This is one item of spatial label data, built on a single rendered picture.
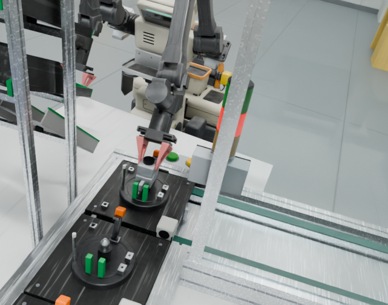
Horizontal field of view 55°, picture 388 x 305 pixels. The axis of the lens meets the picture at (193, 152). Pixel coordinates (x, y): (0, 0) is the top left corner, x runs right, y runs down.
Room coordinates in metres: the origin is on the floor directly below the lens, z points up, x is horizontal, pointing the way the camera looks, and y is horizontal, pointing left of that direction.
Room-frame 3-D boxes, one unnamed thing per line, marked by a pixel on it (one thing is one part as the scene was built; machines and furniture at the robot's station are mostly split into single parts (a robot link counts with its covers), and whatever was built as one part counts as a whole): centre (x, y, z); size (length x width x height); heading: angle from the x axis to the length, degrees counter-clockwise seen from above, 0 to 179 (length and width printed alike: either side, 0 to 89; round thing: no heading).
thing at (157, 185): (0.79, 0.11, 0.98); 0.14 x 0.14 x 0.02
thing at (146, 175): (0.77, 0.11, 1.06); 0.08 x 0.04 x 0.07; 172
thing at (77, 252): (0.53, 0.15, 1.01); 0.24 x 0.24 x 0.13; 82
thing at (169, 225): (0.67, 0.03, 0.97); 0.05 x 0.05 x 0.04; 82
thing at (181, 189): (0.79, 0.11, 0.96); 0.24 x 0.24 x 0.02; 82
